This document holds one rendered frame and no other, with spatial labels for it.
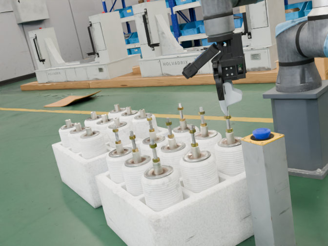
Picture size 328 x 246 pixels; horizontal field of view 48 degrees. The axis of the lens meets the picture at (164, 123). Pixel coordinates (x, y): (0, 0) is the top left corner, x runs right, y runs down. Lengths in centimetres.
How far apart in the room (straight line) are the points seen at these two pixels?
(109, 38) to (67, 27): 411
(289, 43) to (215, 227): 64
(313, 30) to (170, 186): 64
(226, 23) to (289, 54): 40
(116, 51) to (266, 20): 195
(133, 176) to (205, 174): 19
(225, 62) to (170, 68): 260
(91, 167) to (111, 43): 305
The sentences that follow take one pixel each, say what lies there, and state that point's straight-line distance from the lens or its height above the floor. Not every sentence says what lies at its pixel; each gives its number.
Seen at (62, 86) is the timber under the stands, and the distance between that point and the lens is 489.
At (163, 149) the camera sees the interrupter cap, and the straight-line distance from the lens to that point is 106.
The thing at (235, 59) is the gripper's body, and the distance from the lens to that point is 94.
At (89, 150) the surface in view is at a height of 21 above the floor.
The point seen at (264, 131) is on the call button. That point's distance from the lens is 85.
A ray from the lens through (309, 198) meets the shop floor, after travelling 124.
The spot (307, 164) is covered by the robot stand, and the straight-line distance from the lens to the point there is 136.
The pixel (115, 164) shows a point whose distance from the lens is 109.
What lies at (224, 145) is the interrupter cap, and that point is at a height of 25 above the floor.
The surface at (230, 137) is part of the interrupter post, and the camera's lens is 102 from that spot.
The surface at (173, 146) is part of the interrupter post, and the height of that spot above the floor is 26.
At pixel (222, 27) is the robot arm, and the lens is 93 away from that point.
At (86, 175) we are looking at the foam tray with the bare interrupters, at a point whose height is 13.
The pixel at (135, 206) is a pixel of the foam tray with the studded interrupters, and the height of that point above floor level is 18.
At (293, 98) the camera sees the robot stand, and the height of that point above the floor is 28.
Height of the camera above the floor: 61
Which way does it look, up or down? 16 degrees down
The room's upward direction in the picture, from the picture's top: 11 degrees counter-clockwise
